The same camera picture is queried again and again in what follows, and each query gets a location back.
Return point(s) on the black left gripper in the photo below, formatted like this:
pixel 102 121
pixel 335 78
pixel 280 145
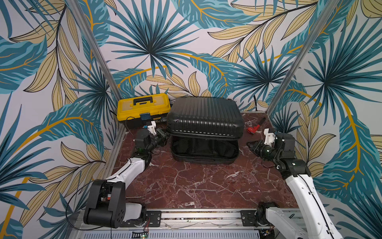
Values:
pixel 162 135

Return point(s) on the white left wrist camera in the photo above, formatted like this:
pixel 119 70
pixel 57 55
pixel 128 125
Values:
pixel 151 127

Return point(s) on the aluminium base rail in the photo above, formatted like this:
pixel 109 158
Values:
pixel 222 223

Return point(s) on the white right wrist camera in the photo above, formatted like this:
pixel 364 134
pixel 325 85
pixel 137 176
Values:
pixel 270 136

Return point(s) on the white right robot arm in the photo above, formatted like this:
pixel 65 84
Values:
pixel 278 148

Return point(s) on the red pipe wrench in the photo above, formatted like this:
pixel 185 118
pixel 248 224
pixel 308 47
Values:
pixel 254 129

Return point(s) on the yellow and black toolbox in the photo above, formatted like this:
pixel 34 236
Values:
pixel 140 111

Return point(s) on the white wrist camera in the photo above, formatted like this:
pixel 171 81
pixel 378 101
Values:
pixel 151 127
pixel 270 136

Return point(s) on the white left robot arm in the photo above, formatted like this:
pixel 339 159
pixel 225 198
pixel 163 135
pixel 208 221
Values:
pixel 107 205

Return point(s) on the black hard-shell suitcase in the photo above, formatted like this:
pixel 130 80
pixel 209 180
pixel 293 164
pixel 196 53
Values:
pixel 205 130

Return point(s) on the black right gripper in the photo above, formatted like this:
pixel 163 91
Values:
pixel 259 148

